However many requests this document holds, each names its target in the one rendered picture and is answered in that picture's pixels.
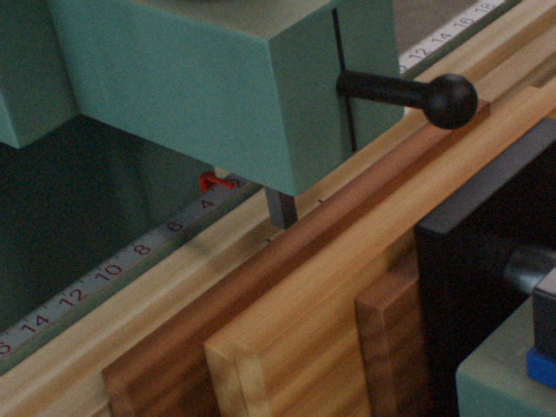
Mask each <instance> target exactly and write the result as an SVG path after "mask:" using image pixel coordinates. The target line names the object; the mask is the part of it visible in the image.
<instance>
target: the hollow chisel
mask: <svg viewBox="0 0 556 417"><path fill-rule="evenodd" d="M263 186H264V185H263ZM264 190H265V196H266V200H267V205H268V209H269V213H270V218H271V223H272V225H274V226H276V227H278V228H282V229H285V230H286V229H288V228H289V227H290V226H292V225H293V224H294V223H297V222H298V215H297V210H296V205H295V201H294V197H293V196H290V195H288V194H286V193H283V192H280V191H278V190H275V189H272V188H270V187H266V186H264Z"/></svg>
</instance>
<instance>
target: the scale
mask: <svg viewBox="0 0 556 417"><path fill-rule="evenodd" d="M505 2H506V0H479V1H478V2H477V3H476V4H474V5H472V6H471V7H470V8H468V9H467V10H465V11H463V12H462V13H460V15H458V16H457V17H456V18H454V19H453V20H451V21H450V22H448V23H446V24H444V25H443V26H441V28H440V29H439V30H437V31H435V32H434V33H432V34H431V35H429V36H428V37H426V38H425V39H422V41H421V42H419V43H418V44H416V45H415V46H413V48H411V49H409V50H407V51H406V52H404V54H403V55H401V56H399V59H400V74H401V75H403V74H405V73H406V72H407V71H409V70H411V69H412V68H413V67H415V65H416V64H418V63H419V62H421V61H422V60H425V59H426V58H428V57H429V56H431V55H432V54H433V53H434V52H435V51H436V50H438V49H440V48H441V47H442V46H444V45H445V44H447V43H448V42H451V41H452V39H454V38H455V37H456V36H458V35H459V34H460V33H462V32H464V31H465V30H467V29H468V28H470V26H471V25H473V24H474V23H477V22H478V21H479V20H480V19H482V18H483V17H485V16H486V15H489V13H490V12H491V11H493V10H495V9H496V8H497V7H499V6H500V5H502V4H503V3H505ZM223 179H224V180H227V181H228V182H232V183H233V184H234V185H235V188H233V189H228V188H225V187H223V186H221V185H219V184H216V185H214V186H213V187H211V188H210V189H208V190H206V191H205V192H203V193H201V195H199V196H198V197H196V198H195V199H194V200H193V201H192V202H189V203H187V204H186V205H184V206H183V207H182V208H181V209H180V210H177V211H176V212H175V213H174V214H173V215H171V216H169V217H168V218H166V219H164V220H163V222H161V223H159V224H158V225H156V226H155V227H153V228H152V229H150V230H149V231H147V232H146V233H144V235H143V236H141V237H139V238H137V239H136V240H134V241H133V242H131V243H130V244H129V245H128V246H125V248H123V249H122V250H121V251H119V252H118V253H116V254H115V255H112V256H111V257H110V258H109V259H107V261H105V262H104V263H102V264H100V265H99V266H97V267H96V268H94V269H92V270H91V271H90V272H89V273H87V274H86V275H85V276H83V277H82V278H80V279H79V280H78V281H75V282H73V283H72V284H70V286H69V287H67V288H66V289H64V291H61V292H60V293H58V294H57V295H55V296H54V297H52V299H51V300H48V301H46V302H45V303H44V304H43V305H42V306H40V307H39V308H36V309H35V310H33V312H32V313H30V314H28V315H27V316H25V317H23V318H22V319H21V320H20V321H18V322H16V323H15V325H14V326H12V327H10V328H8V329H6V330H5V331H3V332H2V333H1V334H0V361H1V360H2V359H3V358H5V357H6V356H8V355H9V354H12V353H13V352H15V351H16V350H17V348H19V347H21V346H22V345H23V344H25V343H26V342H28V341H30V340H31V339H32V338H34V336H35V335H37V334H39V333H41V332H42V331H44V329H45V328H47V327H49V326H51V325H52V323H54V322H55V321H57V320H58V319H60V318H61V317H64V316H65V315H66V314H67V313H69V312H70V310H72V309H73V308H76V307H77V306H79V305H80V304H81V303H83V302H84V301H86V300H87V299H89V298H90V297H91V296H92V295H93V294H95V293H96V292H98V291H99V290H100V289H103V288H105V287H106V286H107V284H109V283H110V282H112V281H113V280H115V279H116V278H118V277H119V276H121V275H122V274H124V273H125V271H128V270H129V269H130V268H132V267H134V266H135V265H136V264H137V263H138V262H141V261H142V259H144V258H145V257H147V256H148V255H150V254H151V253H154V252H155V251H156V250H157V249H159V248H160V247H161V246H162V245H163V244H164V243H167V242H169V241H170V240H171V239H173V238H174V237H176V236H177V235H179V234H180V233H181V232H182V231H183V230H184V229H186V228H188V227H189V226H190V225H193V224H194V223H196V222H197V220H199V219H200V218H202V217H203V216H205V215H206V214H208V213H209V212H211V211H212V210H213V209H215V207H218V206H219V205H220V204H222V203H223V202H225V201H226V200H227V199H228V198H231V197H232V196H233V195H235V193H237V192H238V191H239V190H241V189H244V188H245V187H246V186H248V185H249V184H250V183H251V182H253V181H252V180H249V179H248V178H245V177H242V176H239V175H236V174H233V173H232V174H229V175H227V176H226V177H225V178H223Z"/></svg>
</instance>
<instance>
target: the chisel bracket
mask: <svg viewBox="0 0 556 417"><path fill-rule="evenodd" d="M47 4H48V6H49V10H50V12H51V16H52V19H53V22H54V25H55V29H56V34H57V37H58V42H59V44H60V47H61V51H62V54H63V57H64V60H65V62H66V67H67V70H68V72H69V78H70V82H71V85H72V88H73V92H74V95H75V97H76V100H77V103H78V108H79V110H80V112H81V113H82V114H84V115H86V116H90V118H93V119H95V120H97V121H99V122H105V123H107V124H109V125H111V126H115V127H117V128H119V129H123V131H126V132H129V133H131V134H133V135H136V136H140V137H142V138H145V139H148V140H150V141H152V142H157V144H159V145H162V146H163V147H167V148H169V149H173V150H175V151H179V152H181V153H183V154H185V155H188V156H189V157H193V158H195V159H197V160H200V161H202V162H206V163H209V164H211V165H214V166H216V167H219V168H222V169H223V170H226V171H228V172H231V173H233V174H236V175H239V176H242V177H245V178H248V179H249V180H252V181H254V182H257V183H259V184H261V185H264V186H266V187H270V188H272V189H275V190H278V191H280V192H283V193H286V194H288V195H290V196H298V195H301V194H302V193H304V192H305V191H306V190H309V189H310V188H312V187H313V186H314V185H315V184H316V183H317V182H319V180H321V179H323V178H324V177H325V176H327V175H328V174H330V173H331V172H333V171H335V170H336V169H337V168H338V167H339V166H341V165H342V164H343V163H344V162H346V161H348V160H349V159H350V158H352V157H353V156H354V155H355V154H356V153H357V152H360V151H361V150H362V149H364V148H365V147H367V145H368V144H370V143H371V142H373V141H374V140H375V139H377V138H378V137H379V136H381V135H382V134H384V133H386V132H387V131H388V130H389V129H390V128H392V127H393V126H394V125H395V124H396V123H398V122H400V121H401V120H402V118H403V116H404V113H405V108H404V107H401V106H395V105H390V103H380V102H376V101H369V100H365V99H360V98H354V97H349V96H341V95H339V94H338V92H337V89H336V83H337V79H338V76H339V74H340V73H341V72H343V71H344V70H353V71H360V72H365V73H370V74H377V75H383V76H393V77H400V79H401V74H400V59H399V51H398V50H397V43H396V35H395V26H394V11H393V3H392V0H47Z"/></svg>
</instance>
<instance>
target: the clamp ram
mask: <svg viewBox="0 0 556 417"><path fill-rule="evenodd" d="M414 240H415V249H416V256H417V264H418V273H419V280H420V295H421V304H422V312H424V319H425V328H426V335H427V351H428V359H429V367H430V374H431V382H432V390H433V398H434V399H435V400H437V401H438V402H439V403H441V404H443V405H445V406H447V407H450V408H452V409H454V410H456V411H458V412H459V405H458V395H457V386H456V378H455V374H456V371H457V369H458V367H459V365H460V364H461V362H462V361H464V360H465V359H466V358H467V357H468V356H469V355H470V354H471V353H472V352H473V351H475V349H476V348H477V347H478V346H479V345H480V344H481V343H482V342H483V341H484V340H485V339H486V338H488V336H489V335H490V334H491V333H492V332H493V331H494V330H496V329H497V328H498V327H499V326H501V325H502V323H503V322H504V321H505V320H506V319H507V318H508V317H509V316H510V315H511V314H512V313H514V312H515V310H516V309H517V308H518V307H519V306H520V305H521V304H522V303H523V302H525V301H527V300H528V299H529V297H530V296H531V295H532V291H533V287H534V286H535V284H536V283H537V282H538V281H540V280H541V279H542V278H543V277H544V276H545V275H547V274H548V273H549V271H550V270H551V269H553V268H554V267H555V266H556V119H554V118H550V116H545V118H543V119H542V120H541V121H539V122H537V123H536V124H535V125H533V126H532V127H531V128H530V129H529V130H528V131H527V132H526V133H525V134H524V135H522V136H521V137H520V138H519V139H517V140H516V141H515V142H513V144H511V145H510V146H509V147H508V148H507V149H505V150H504V151H503V152H502V153H499V154H498V155H497V157H496V158H494V159H493V160H492V161H491V162H490V163H488V164H487V165H486V166H484V167H483V168H482V170H481V171H479V172H478V173H477V174H476V175H473V176H472V177H471V178H470V179H469V180H467V182H466V183H465V184H464V185H461V186H460V187H459V188H458V189H456V190H455V191H454V192H453V193H452V194H451V195H450V196H449V197H448V198H447V199H445V200H444V201H443V202H441V203H440V204H439V205H438V206H437V207H434V209H433V210H432V211H431V212H429V213H428V214H427V215H426V216H424V217H422V218H421V219H420V221H419V222H417V223H416V224H415V225H414Z"/></svg>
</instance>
